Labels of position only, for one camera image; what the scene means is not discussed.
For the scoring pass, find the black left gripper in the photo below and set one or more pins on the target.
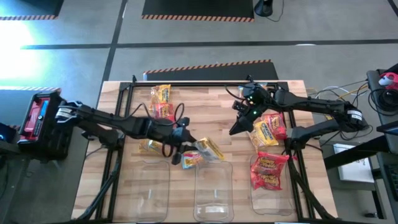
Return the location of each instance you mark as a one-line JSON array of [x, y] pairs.
[[182, 136]]

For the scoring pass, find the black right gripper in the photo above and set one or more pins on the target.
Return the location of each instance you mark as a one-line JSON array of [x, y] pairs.
[[251, 114]]

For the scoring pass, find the yellow Maruchan ramen packet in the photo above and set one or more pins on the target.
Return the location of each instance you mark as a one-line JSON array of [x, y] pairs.
[[264, 135], [161, 93], [149, 147], [211, 149]]

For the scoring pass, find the red Maruchan ramen packet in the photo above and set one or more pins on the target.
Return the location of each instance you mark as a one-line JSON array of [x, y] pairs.
[[269, 161], [276, 124], [265, 182], [163, 110]]

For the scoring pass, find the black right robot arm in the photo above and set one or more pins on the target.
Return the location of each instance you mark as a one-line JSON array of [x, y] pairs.
[[311, 104]]

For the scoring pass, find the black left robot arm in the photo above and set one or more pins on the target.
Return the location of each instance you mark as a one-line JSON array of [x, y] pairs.
[[102, 116]]

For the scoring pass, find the clear plastic bin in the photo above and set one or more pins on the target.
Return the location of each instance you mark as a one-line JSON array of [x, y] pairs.
[[272, 202], [149, 193], [214, 193]]

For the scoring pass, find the black hazard-striped floor mat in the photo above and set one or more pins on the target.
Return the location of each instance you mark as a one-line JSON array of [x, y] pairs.
[[31, 7], [18, 102], [211, 74], [199, 7]]

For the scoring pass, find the yellow plug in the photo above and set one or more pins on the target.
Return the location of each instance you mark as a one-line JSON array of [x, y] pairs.
[[328, 117]]

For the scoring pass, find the black desk bar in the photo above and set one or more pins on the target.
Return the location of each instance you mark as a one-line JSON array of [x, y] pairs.
[[357, 152]]

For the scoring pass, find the black round stand base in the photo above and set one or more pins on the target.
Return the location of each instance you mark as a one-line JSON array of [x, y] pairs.
[[263, 7]]

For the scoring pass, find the white paper sheet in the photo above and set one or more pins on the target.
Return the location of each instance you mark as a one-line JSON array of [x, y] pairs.
[[354, 168]]

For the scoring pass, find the red and black case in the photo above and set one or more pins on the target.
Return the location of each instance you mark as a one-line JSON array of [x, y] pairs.
[[40, 124]]

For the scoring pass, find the black side desk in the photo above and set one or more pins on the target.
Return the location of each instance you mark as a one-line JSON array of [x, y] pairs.
[[388, 137]]

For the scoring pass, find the red and white object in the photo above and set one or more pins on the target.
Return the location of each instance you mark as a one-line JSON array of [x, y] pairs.
[[387, 80]]

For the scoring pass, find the small black floor object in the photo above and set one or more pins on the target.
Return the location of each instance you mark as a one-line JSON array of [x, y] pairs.
[[370, 215]]

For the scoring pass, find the dark device with blue light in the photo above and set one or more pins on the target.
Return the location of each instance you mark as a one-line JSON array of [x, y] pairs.
[[6, 137]]

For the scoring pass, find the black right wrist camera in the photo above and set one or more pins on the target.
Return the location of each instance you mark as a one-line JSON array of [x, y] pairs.
[[240, 105]]

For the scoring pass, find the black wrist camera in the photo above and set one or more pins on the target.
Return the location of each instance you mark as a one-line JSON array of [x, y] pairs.
[[240, 105], [184, 121]]

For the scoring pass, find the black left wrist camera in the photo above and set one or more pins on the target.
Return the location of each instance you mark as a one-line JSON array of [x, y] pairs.
[[184, 121]]

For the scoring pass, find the black metal table frame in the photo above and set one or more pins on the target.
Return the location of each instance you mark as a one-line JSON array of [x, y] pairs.
[[202, 83]]

